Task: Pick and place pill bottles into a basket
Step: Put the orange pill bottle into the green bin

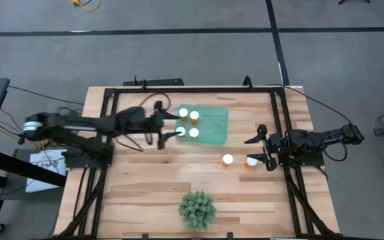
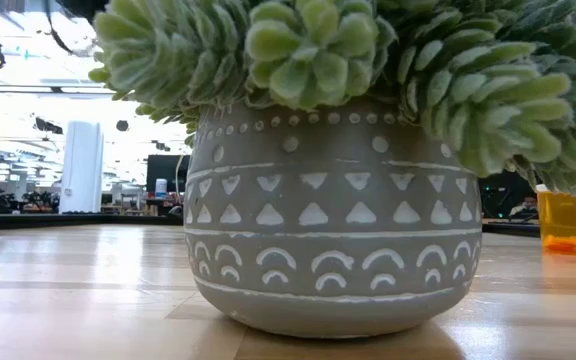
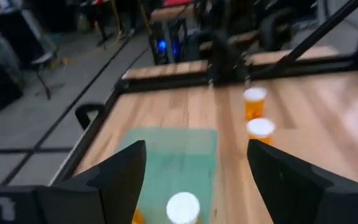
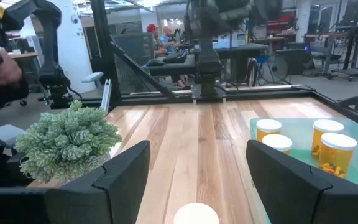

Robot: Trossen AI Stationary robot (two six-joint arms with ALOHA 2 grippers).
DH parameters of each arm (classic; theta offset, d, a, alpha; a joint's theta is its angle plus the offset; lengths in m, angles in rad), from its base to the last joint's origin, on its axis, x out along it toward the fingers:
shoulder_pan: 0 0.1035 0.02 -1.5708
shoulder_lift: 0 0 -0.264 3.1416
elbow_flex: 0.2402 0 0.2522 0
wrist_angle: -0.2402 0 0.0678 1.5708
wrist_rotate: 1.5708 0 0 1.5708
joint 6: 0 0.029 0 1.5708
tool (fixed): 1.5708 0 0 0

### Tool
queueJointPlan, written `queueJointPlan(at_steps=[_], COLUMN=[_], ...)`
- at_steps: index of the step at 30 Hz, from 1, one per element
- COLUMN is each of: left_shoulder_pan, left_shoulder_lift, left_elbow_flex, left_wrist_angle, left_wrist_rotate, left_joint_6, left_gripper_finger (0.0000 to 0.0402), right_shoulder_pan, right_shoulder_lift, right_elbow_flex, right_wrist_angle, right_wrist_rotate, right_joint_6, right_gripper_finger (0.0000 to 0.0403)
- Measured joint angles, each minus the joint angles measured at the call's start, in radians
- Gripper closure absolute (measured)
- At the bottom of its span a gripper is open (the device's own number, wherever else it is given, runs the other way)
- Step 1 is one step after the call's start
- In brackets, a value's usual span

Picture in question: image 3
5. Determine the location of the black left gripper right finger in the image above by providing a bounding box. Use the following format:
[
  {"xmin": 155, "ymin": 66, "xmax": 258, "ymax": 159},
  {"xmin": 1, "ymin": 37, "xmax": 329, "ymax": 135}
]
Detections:
[{"xmin": 247, "ymin": 139, "xmax": 358, "ymax": 224}]

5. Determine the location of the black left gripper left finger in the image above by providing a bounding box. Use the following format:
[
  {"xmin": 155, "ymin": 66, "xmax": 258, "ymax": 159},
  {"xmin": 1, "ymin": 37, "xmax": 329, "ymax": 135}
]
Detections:
[{"xmin": 35, "ymin": 139, "xmax": 147, "ymax": 224}]

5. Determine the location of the green translucent plastic basket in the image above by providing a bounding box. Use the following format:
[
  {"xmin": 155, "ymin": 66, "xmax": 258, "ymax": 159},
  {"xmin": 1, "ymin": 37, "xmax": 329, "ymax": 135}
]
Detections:
[{"xmin": 116, "ymin": 127, "xmax": 219, "ymax": 224}]

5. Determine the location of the neighbouring wooden table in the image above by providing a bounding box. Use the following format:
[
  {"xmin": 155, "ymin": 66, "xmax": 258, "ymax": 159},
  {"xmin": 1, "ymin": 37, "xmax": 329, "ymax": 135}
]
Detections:
[{"xmin": 122, "ymin": 45, "xmax": 341, "ymax": 80}]

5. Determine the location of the computer tower with blue lights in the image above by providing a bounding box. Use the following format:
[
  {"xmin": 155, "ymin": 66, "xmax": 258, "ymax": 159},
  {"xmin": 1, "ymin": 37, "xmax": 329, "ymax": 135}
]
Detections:
[{"xmin": 149, "ymin": 18, "xmax": 189, "ymax": 65}]

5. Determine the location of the wooden desk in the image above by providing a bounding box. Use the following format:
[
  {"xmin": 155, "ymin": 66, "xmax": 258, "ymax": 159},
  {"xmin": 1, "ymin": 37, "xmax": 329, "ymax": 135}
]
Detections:
[{"xmin": 150, "ymin": 3, "xmax": 196, "ymax": 23}]

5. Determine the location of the black table frame rail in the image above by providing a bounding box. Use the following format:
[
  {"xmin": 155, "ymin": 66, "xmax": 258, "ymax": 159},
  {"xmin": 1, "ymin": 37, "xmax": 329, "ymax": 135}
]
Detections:
[{"xmin": 50, "ymin": 52, "xmax": 358, "ymax": 187}]

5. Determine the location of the black diagonal frame strut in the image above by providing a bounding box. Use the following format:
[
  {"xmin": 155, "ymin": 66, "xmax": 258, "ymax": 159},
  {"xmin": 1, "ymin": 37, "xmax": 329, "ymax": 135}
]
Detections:
[{"xmin": 253, "ymin": 0, "xmax": 358, "ymax": 77}]

